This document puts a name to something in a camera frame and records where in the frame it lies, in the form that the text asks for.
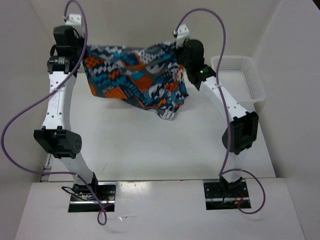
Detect white perforated plastic basket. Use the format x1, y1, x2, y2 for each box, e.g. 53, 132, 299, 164
211, 55, 267, 104

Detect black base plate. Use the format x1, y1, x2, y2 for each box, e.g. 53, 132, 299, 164
61, 181, 117, 213
203, 178, 251, 211

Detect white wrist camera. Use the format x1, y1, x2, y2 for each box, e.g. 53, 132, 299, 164
63, 14, 84, 36
173, 24, 190, 49

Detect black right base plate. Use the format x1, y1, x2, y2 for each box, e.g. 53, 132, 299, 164
203, 178, 251, 211

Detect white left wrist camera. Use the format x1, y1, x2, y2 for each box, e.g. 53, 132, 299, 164
63, 14, 84, 36

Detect colourful patterned shorts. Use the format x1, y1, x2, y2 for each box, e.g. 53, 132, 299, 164
82, 41, 189, 120

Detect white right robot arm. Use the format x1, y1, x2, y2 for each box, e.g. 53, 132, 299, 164
176, 39, 259, 198

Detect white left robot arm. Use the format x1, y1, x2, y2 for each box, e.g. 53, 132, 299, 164
33, 23, 100, 200

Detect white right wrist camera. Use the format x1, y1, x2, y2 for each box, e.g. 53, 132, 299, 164
173, 24, 190, 49

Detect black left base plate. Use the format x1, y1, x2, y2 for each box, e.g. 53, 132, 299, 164
61, 181, 117, 213

